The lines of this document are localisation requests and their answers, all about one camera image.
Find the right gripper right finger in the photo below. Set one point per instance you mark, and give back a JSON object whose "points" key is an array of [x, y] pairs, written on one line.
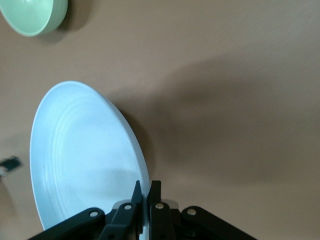
{"points": [[160, 220]]}

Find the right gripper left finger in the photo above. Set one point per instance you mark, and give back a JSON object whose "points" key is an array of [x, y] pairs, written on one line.
{"points": [[120, 220]]}

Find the blue plate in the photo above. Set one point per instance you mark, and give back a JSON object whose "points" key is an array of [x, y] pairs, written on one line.
{"points": [[87, 150]]}

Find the green bowl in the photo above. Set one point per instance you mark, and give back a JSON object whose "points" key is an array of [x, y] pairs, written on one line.
{"points": [[27, 15]]}

